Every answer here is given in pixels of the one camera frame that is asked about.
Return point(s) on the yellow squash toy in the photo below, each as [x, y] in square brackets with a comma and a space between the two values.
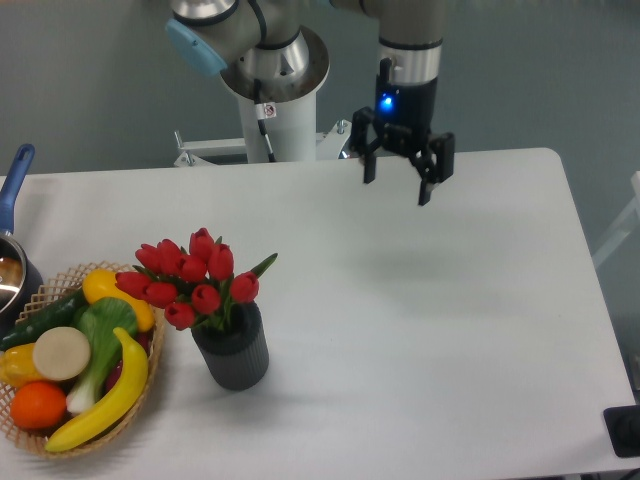
[101, 283]

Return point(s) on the white frame at right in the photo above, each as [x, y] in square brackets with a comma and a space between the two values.
[620, 229]

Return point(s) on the yellow plastic banana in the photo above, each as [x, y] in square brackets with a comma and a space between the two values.
[113, 406]

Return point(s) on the red tulip bouquet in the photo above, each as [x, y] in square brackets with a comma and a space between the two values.
[195, 287]

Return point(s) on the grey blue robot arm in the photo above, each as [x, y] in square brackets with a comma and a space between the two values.
[274, 66]

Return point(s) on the red fruit toy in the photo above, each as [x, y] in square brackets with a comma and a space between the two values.
[144, 339]

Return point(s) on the black device table corner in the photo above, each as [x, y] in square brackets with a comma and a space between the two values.
[623, 428]

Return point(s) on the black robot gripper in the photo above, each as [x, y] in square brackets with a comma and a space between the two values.
[401, 124]

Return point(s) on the dark pot blue handle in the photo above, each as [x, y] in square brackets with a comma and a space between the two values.
[20, 279]

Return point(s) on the woven wicker basket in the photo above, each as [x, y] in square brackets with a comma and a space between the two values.
[57, 287]

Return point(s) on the yellow bell pepper toy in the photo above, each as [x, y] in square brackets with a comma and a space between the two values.
[17, 366]

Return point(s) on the green bok choy toy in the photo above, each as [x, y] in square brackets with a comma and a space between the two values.
[97, 322]

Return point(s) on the dark grey ribbed vase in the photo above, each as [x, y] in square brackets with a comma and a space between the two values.
[240, 359]

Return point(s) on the beige round radish slice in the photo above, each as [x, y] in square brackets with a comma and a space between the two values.
[61, 353]

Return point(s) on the orange plastic orange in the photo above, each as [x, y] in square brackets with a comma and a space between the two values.
[38, 405]

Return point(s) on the green cucumber toy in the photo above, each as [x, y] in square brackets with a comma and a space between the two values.
[59, 313]

